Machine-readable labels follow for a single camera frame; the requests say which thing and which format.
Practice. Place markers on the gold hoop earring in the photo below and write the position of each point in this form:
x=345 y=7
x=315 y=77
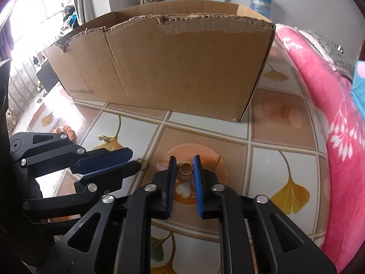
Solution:
x=142 y=169
x=186 y=174

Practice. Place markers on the patterned vinyl tablecloth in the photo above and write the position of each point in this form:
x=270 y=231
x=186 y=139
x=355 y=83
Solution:
x=279 y=137

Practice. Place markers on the grey curtain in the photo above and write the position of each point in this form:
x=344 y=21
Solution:
x=94 y=0

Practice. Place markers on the blue plastic bag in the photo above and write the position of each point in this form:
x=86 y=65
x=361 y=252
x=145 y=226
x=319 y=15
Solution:
x=262 y=5

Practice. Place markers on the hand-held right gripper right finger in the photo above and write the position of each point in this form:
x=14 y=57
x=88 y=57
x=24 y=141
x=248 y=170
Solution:
x=199 y=191

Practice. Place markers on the grey lace-trimmed quilt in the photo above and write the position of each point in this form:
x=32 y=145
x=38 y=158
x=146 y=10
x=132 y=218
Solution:
x=325 y=51

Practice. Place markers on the hanging clothes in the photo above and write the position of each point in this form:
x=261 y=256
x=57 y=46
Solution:
x=6 y=35

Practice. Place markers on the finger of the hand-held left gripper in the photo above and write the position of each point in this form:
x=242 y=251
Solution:
x=114 y=177
x=105 y=158

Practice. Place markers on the dark cabinet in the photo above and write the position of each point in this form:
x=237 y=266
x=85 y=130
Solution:
x=47 y=75

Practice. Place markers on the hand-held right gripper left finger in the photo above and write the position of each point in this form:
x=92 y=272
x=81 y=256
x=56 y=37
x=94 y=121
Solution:
x=169 y=191

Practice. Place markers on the brown cardboard box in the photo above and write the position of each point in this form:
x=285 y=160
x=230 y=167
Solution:
x=171 y=71

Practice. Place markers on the cyan pillow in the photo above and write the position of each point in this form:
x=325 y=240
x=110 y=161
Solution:
x=359 y=80

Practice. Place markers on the metal window railing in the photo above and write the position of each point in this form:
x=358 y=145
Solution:
x=22 y=91

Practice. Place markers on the pink floral blanket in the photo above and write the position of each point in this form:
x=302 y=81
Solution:
x=336 y=120

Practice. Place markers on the pile of clothes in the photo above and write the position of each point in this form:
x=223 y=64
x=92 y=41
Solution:
x=70 y=17

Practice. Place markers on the small gold charm earring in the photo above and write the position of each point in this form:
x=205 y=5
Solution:
x=103 y=138

